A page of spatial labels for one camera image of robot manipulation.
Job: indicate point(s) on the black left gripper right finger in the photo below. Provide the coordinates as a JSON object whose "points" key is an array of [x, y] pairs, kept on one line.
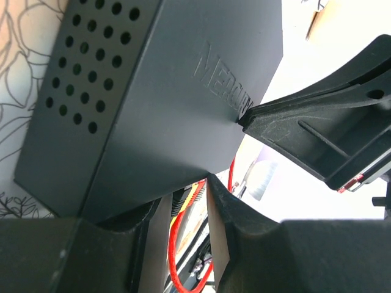
{"points": [[252, 253]]}

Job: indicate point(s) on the black network switch box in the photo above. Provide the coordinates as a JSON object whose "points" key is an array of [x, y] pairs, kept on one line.
{"points": [[142, 98]]}

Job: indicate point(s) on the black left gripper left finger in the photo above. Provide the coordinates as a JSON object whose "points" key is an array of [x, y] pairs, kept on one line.
{"points": [[124, 254]]}

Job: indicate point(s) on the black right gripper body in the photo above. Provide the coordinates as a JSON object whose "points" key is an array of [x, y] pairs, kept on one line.
{"points": [[376, 190]]}

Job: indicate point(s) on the floral tablecloth mat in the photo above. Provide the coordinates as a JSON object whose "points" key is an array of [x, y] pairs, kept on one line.
{"points": [[28, 32]]}

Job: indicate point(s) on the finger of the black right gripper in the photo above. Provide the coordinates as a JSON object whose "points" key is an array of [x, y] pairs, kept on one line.
{"points": [[340, 137], [370, 63]]}

